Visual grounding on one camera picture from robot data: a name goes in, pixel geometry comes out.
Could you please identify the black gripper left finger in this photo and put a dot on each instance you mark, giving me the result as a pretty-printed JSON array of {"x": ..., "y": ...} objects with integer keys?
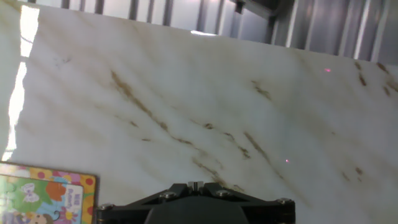
[{"x": 130, "y": 211}]

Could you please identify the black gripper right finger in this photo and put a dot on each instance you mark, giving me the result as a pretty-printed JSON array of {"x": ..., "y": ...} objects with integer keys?
[{"x": 267, "y": 211}]

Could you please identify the marble pattern board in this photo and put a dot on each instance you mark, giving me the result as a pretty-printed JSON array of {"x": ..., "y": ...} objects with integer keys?
[{"x": 199, "y": 102}]

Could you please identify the colourful butterfly puzzle board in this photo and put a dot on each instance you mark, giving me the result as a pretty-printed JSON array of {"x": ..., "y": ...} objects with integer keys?
[{"x": 46, "y": 193}]

